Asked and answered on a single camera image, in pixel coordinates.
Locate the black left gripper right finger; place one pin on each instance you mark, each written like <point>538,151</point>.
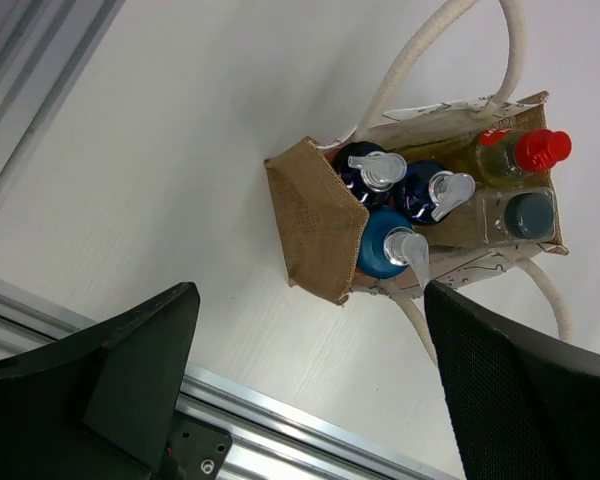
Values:
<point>523,405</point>

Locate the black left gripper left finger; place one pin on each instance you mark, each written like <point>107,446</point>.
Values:
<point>99,403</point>

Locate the clear bottle grey cap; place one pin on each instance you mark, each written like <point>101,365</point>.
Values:
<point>498,218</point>

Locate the orange bottle light blue top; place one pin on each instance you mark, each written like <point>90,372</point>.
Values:
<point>389,246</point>

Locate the orange bottle navy pump top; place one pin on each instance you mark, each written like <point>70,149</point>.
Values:
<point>430,192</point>

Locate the yellow dish soap bottle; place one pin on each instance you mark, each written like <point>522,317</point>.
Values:
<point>501,157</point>

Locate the orange bottle dark blue top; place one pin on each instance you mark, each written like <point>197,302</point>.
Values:
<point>369,172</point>

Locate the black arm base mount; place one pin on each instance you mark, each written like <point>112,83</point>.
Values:
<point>194,450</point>

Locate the aluminium frame rail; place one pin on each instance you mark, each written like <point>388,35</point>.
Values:
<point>270,439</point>

